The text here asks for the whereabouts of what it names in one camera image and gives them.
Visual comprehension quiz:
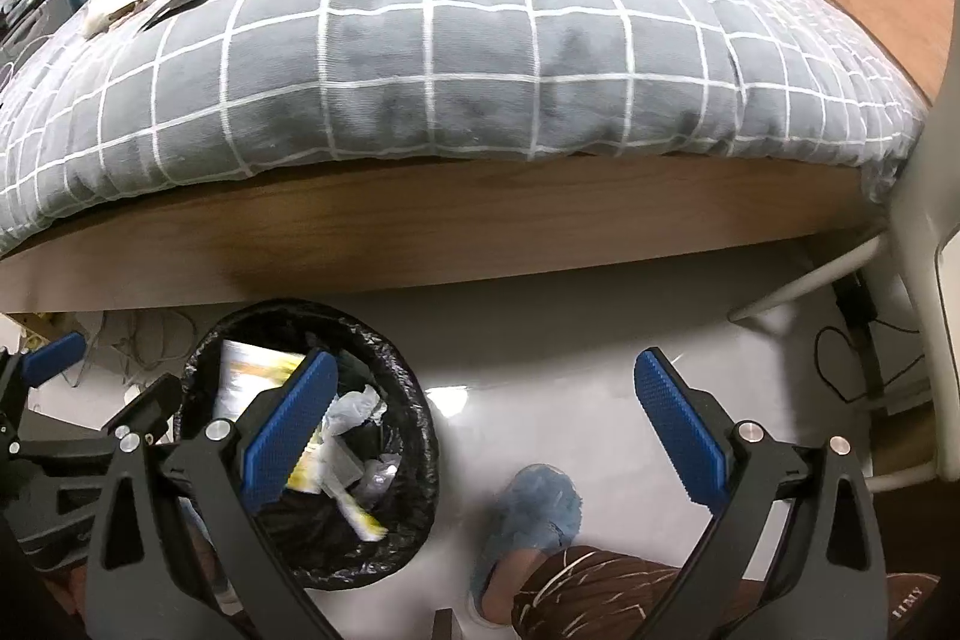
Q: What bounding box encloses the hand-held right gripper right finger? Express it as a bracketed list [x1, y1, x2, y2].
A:
[634, 347, 897, 640]

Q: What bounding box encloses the small snack wrapper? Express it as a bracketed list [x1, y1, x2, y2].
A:
[330, 490, 391, 543]

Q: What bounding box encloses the small white box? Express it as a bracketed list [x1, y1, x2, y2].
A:
[316, 437, 362, 497]

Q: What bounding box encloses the white chair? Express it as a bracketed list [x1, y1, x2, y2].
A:
[727, 77, 960, 498]

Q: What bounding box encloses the wooden bed frame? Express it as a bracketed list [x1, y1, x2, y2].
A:
[0, 156, 893, 315]

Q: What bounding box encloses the grey checked blanket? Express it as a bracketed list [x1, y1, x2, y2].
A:
[0, 0, 931, 251]

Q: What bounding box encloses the white tissue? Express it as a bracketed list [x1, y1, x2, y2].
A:
[322, 385, 387, 438]

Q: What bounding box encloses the yellow rice cracker packet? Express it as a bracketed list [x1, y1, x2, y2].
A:
[214, 340, 316, 495]

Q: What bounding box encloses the black trash bin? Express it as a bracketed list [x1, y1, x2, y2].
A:
[174, 300, 440, 592]

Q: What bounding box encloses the blue fluffy slipper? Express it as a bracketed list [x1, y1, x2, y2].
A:
[469, 464, 582, 618]

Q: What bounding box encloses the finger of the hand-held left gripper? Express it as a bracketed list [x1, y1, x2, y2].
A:
[0, 331, 86, 438]
[111, 374, 185, 453]

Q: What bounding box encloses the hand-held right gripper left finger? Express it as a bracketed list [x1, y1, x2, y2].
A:
[84, 347, 342, 640]

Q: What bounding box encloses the grey suitcase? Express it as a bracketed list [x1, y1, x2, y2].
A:
[0, 0, 72, 49]

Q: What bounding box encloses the clear bag with white mask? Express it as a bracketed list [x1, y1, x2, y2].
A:
[81, 0, 162, 40]

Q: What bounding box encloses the black power cord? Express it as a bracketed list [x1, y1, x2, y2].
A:
[814, 272, 923, 416]

